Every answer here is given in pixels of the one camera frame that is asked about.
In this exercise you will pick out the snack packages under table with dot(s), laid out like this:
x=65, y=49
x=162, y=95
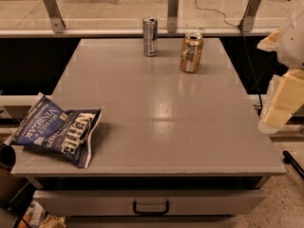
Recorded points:
x=36, y=216

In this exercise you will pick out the blue kettle chip bag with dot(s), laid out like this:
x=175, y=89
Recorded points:
x=48, y=127

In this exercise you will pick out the left metal bracket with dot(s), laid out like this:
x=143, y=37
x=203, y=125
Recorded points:
x=56, y=21

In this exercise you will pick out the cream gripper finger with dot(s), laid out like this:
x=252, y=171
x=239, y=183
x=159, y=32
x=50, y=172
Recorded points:
x=285, y=95
x=270, y=43

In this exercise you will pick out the silver blue energy drink can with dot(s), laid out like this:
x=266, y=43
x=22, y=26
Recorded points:
x=150, y=35

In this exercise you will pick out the grey drawer front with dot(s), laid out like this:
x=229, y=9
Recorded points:
x=119, y=202

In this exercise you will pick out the metal bracket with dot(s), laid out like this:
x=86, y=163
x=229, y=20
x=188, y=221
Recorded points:
x=247, y=22
x=172, y=15
x=56, y=21

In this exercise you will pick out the black round object left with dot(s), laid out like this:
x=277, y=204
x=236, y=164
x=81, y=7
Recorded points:
x=7, y=157

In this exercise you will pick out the black bar on floor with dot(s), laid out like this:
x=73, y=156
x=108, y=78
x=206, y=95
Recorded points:
x=289, y=159

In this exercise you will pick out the middle metal bracket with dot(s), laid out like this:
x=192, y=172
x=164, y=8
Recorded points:
x=172, y=15

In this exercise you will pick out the right metal bracket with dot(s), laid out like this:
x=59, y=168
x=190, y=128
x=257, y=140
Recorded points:
x=247, y=22

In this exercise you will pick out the black drawer handle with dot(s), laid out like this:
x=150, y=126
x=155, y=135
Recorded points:
x=150, y=210

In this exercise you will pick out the orange soda can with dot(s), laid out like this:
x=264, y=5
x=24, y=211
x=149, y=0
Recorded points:
x=191, y=52

